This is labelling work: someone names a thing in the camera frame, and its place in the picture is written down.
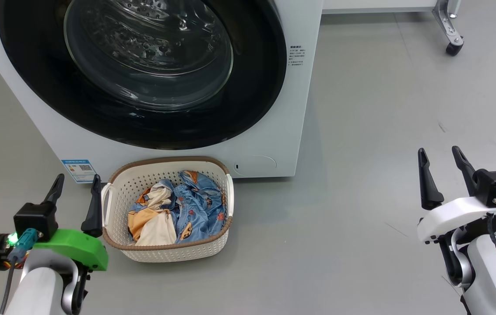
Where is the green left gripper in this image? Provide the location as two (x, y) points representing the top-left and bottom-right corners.
(0, 174), (109, 271)

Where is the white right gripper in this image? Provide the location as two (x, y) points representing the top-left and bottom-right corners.
(417, 146), (496, 244)

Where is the cream and orange garment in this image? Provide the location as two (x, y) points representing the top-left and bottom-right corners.
(127, 182), (178, 246)

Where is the blue cartoon print garment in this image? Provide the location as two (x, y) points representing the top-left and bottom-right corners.
(156, 171), (227, 244)

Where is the round black glass washer door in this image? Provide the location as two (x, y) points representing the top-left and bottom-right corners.
(0, 0), (288, 150)

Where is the cream perforated laundry basket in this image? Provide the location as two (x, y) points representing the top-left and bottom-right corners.
(101, 156), (234, 263)

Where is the white front-load washing machine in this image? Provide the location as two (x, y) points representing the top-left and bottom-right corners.
(0, 0), (324, 184)

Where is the blue energy label sticker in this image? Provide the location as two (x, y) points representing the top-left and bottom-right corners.
(61, 159), (97, 184)

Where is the metal partition leg with caster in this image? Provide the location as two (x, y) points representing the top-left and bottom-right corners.
(432, 0), (465, 56)

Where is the round drain filter cover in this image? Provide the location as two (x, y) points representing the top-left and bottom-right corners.
(234, 155), (277, 177)

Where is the white rolling partition board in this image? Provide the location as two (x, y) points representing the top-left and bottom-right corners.
(321, 0), (439, 14)

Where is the small printed text label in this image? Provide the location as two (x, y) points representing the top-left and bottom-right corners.
(289, 44), (305, 67)

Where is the teal left camera cable connector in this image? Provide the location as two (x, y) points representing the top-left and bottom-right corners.
(0, 227), (40, 315)

